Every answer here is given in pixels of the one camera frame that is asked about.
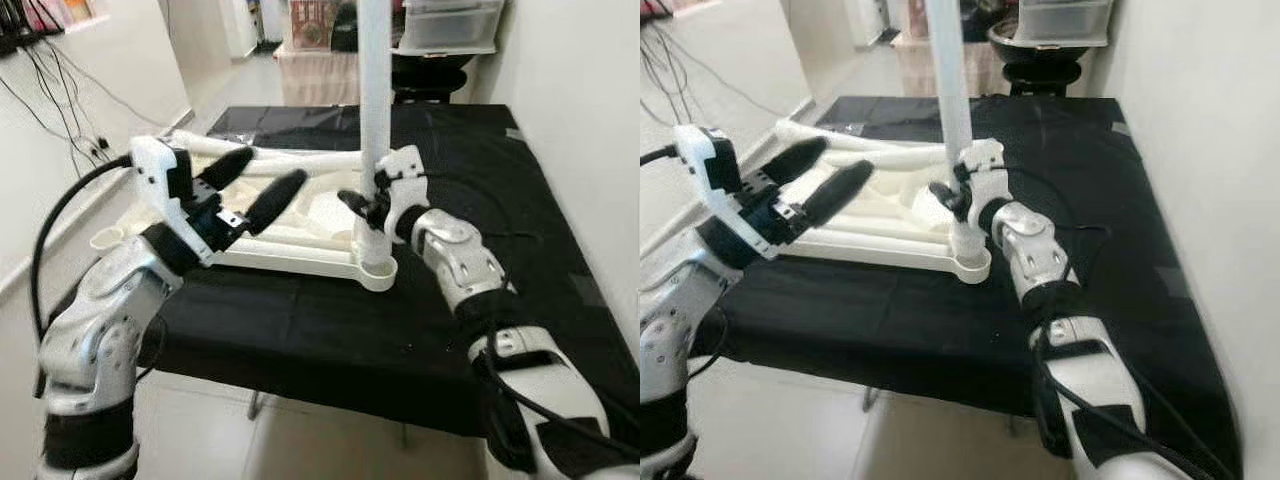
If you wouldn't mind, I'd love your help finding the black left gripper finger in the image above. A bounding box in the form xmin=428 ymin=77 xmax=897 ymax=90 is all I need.
xmin=198 ymin=146 xmax=256 ymax=193
xmin=802 ymin=160 xmax=876 ymax=230
xmin=762 ymin=136 xmax=830 ymax=187
xmin=244 ymin=168 xmax=310 ymax=238

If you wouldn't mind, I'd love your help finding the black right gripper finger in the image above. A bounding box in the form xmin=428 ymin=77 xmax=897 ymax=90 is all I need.
xmin=338 ymin=188 xmax=379 ymax=229
xmin=928 ymin=180 xmax=969 ymax=223

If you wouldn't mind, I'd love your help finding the clear plastic bag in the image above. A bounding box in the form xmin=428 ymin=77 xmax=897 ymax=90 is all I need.
xmin=212 ymin=105 xmax=263 ymax=136

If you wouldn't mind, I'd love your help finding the white plastic table top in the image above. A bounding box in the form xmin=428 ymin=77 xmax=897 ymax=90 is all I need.
xmin=90 ymin=128 xmax=399 ymax=293
xmin=740 ymin=118 xmax=993 ymax=284

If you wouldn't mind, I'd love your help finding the black round stool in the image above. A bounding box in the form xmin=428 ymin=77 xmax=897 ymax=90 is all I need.
xmin=1003 ymin=60 xmax=1086 ymax=98
xmin=392 ymin=70 xmax=467 ymax=104

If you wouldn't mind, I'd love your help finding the beige patterned bench cloth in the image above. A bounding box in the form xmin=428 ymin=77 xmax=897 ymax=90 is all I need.
xmin=272 ymin=45 xmax=363 ymax=106
xmin=893 ymin=40 xmax=1006 ymax=99

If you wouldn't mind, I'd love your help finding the black tablecloth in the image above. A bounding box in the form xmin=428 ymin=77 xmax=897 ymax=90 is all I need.
xmin=700 ymin=95 xmax=1246 ymax=471
xmin=45 ymin=100 xmax=641 ymax=441

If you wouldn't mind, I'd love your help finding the orange-lidded storage box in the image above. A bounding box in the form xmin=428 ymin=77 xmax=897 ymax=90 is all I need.
xmin=288 ymin=0 xmax=336 ymax=51

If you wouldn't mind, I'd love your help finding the black bag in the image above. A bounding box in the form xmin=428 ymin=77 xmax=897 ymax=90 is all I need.
xmin=960 ymin=0 xmax=993 ymax=43
xmin=330 ymin=0 xmax=363 ymax=51

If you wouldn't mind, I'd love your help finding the clear plastic storage box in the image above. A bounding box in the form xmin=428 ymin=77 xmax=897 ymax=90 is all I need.
xmin=1018 ymin=0 xmax=1113 ymax=46
xmin=398 ymin=0 xmax=506 ymax=56

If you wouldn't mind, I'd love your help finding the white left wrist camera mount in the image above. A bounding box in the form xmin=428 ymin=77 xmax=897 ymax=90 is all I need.
xmin=672 ymin=124 xmax=746 ymax=229
xmin=130 ymin=137 xmax=216 ymax=268

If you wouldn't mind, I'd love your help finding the black wall cable bundle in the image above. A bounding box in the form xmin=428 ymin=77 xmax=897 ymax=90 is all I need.
xmin=640 ymin=20 xmax=761 ymax=151
xmin=0 ymin=20 xmax=111 ymax=181

